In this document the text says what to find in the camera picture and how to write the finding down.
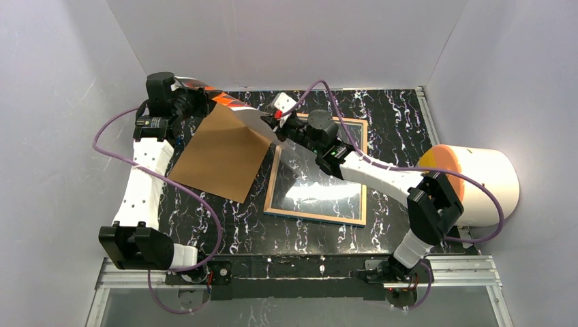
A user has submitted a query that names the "hot air balloon photo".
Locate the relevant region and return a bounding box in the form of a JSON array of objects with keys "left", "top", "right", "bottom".
[{"left": 175, "top": 76, "right": 281, "bottom": 145}]

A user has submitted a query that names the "clear plastic sheet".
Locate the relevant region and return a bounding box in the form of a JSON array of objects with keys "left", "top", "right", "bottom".
[{"left": 270, "top": 119, "right": 365, "bottom": 222}]

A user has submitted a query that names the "brown cardboard backing board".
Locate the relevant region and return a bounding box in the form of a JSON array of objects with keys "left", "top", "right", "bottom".
[{"left": 169, "top": 104, "right": 271, "bottom": 203}]

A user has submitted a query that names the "blue wooden picture frame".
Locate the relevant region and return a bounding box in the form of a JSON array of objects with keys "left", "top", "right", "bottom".
[{"left": 263, "top": 112, "right": 369, "bottom": 228}]

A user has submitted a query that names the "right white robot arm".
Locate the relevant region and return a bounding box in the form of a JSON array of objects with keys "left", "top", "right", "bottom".
[{"left": 261, "top": 110, "right": 464, "bottom": 284}]

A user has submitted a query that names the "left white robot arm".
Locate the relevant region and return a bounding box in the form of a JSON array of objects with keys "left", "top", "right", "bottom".
[{"left": 98, "top": 72, "right": 215, "bottom": 271}]

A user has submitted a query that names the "white cylinder with orange face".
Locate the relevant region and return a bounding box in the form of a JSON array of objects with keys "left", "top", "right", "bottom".
[{"left": 417, "top": 144, "right": 519, "bottom": 227}]

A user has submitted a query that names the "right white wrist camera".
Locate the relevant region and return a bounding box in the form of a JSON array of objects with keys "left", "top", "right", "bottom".
[{"left": 271, "top": 92, "right": 296, "bottom": 120}]

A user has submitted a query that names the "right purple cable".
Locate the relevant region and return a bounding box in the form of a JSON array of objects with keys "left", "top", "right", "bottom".
[{"left": 279, "top": 80, "right": 506, "bottom": 312}]

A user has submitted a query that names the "purple cable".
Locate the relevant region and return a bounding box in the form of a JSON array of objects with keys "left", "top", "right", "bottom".
[
  {"left": 279, "top": 80, "right": 506, "bottom": 312},
  {"left": 92, "top": 106, "right": 224, "bottom": 315}
]

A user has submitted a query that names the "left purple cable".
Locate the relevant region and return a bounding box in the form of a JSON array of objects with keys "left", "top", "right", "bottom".
[{"left": 92, "top": 106, "right": 224, "bottom": 315}]

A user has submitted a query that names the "aluminium rail base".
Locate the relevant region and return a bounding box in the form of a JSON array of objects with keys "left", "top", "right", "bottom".
[{"left": 87, "top": 255, "right": 513, "bottom": 326}]

